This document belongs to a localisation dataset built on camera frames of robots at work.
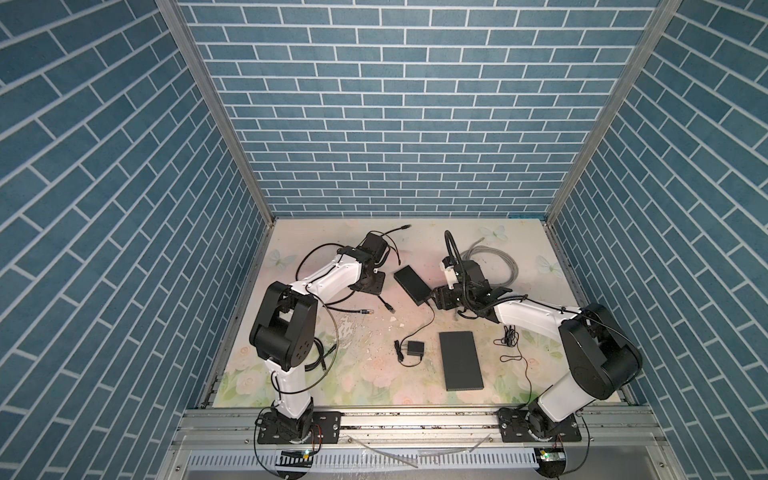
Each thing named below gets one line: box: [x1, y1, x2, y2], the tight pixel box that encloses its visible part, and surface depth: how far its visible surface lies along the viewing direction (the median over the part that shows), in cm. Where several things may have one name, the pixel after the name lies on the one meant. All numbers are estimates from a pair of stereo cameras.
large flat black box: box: [439, 331, 484, 391], surface depth 84 cm
